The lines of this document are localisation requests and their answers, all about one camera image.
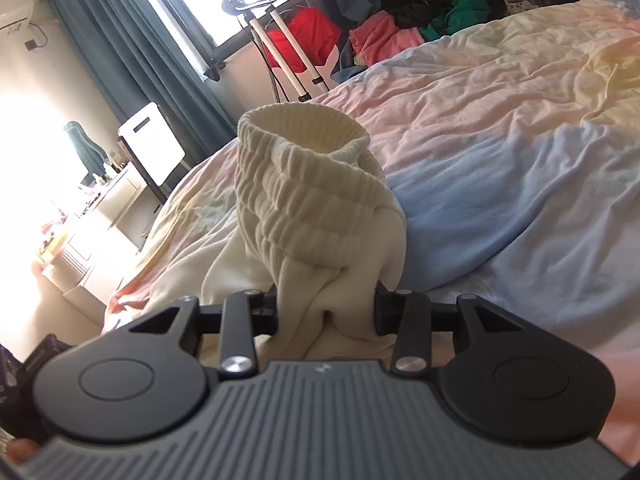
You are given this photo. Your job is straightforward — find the cream white sweatpants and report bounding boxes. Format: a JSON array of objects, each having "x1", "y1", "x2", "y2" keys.
[{"x1": 218, "y1": 103, "x2": 407, "y2": 364}]

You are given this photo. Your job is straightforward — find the white dressing table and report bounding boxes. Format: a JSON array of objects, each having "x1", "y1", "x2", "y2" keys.
[{"x1": 42, "y1": 164, "x2": 146, "y2": 326}]

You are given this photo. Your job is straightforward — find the pastel tie-dye bed sheet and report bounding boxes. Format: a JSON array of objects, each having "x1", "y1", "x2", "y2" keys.
[{"x1": 104, "y1": 0, "x2": 639, "y2": 463}]

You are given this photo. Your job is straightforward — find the white and black chair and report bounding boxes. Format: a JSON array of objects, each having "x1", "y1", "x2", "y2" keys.
[{"x1": 118, "y1": 102, "x2": 186, "y2": 204}]

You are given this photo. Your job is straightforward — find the pink towel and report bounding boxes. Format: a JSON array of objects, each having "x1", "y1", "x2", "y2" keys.
[{"x1": 349, "y1": 11, "x2": 424, "y2": 66}]

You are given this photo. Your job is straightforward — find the red cloth pile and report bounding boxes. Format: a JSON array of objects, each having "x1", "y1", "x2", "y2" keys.
[{"x1": 267, "y1": 8, "x2": 342, "y2": 74}]

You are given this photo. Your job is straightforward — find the left teal curtain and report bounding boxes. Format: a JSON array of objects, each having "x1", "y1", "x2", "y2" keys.
[{"x1": 47, "y1": 0, "x2": 236, "y2": 162}]

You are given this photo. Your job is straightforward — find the black garment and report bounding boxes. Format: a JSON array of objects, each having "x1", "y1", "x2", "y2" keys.
[{"x1": 380, "y1": 0, "x2": 451, "y2": 29}]

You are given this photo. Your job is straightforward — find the green garment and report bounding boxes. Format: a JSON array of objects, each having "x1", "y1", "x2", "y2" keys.
[{"x1": 418, "y1": 0, "x2": 492, "y2": 41}]

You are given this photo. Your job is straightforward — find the white air conditioner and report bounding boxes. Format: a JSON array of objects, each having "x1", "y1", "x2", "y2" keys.
[{"x1": 0, "y1": 0, "x2": 34, "y2": 36}]

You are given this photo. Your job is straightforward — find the wavy frame mirror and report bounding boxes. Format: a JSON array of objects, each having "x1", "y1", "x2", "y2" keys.
[{"x1": 64, "y1": 122, "x2": 110, "y2": 178}]

